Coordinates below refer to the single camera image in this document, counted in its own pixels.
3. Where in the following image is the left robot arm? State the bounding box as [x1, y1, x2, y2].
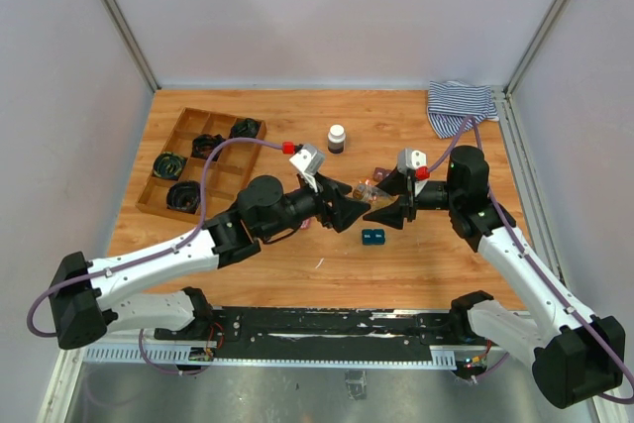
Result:
[49, 175, 370, 350]

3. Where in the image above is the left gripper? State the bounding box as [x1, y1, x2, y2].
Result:
[260, 171, 371, 241]

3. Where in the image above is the teal pill box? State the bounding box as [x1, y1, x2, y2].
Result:
[361, 229, 386, 246]

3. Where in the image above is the black coiled cable top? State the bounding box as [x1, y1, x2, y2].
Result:
[229, 117, 263, 143]

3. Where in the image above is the clear glass pill bottle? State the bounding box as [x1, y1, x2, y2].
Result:
[360, 182, 397, 209]

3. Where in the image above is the gold bottle cap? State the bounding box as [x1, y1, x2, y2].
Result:
[353, 183, 367, 200]

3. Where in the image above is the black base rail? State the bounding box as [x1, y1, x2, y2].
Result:
[153, 307, 486, 362]

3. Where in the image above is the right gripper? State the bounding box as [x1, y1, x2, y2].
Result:
[363, 164, 462, 229]

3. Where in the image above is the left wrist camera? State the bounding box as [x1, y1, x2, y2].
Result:
[289, 144, 325, 193]

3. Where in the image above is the wooden compartment tray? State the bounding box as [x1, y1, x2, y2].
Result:
[136, 108, 266, 224]

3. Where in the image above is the white cap pill bottle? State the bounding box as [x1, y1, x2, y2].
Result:
[327, 124, 347, 154]

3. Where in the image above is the yellow black coiled cable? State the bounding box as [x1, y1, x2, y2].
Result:
[152, 151, 188, 181]

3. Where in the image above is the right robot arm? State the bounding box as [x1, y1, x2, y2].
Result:
[365, 146, 632, 408]

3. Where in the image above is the brown pill box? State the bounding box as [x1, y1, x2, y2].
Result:
[372, 167, 390, 182]

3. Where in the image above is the black coiled cable middle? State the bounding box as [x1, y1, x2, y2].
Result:
[191, 133, 226, 161]

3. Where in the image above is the striped blue cloth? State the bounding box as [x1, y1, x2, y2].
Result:
[427, 80, 499, 139]

